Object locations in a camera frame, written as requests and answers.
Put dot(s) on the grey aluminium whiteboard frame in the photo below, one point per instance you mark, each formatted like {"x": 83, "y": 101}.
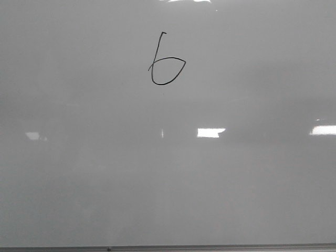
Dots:
{"x": 264, "y": 247}

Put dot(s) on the white whiteboard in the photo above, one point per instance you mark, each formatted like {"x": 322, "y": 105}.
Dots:
{"x": 130, "y": 123}

